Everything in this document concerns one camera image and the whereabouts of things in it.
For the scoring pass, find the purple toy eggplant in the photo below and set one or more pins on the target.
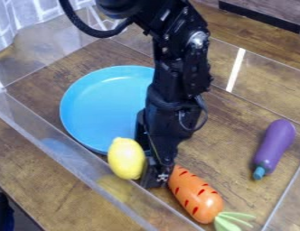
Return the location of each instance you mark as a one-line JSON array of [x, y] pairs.
[[278, 140]]

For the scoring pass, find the white patterned curtain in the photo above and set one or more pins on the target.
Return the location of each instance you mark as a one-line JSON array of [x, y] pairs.
[[22, 13]]

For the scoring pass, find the yellow toy lemon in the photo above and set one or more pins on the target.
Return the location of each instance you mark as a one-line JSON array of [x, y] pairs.
[[127, 158]]

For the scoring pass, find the orange toy carrot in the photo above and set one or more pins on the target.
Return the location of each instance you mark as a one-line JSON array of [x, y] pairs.
[[204, 203]]

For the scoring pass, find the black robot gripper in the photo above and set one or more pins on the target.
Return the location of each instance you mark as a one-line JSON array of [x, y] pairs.
[[165, 123]]

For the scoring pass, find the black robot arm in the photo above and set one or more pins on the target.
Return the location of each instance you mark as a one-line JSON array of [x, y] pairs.
[[180, 35]]

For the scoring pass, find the blue round plate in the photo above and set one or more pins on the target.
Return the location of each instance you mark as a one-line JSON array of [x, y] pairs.
[[101, 103]]

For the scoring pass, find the clear acrylic enclosure wall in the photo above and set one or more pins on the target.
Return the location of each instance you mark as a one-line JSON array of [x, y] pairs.
[[61, 182]]

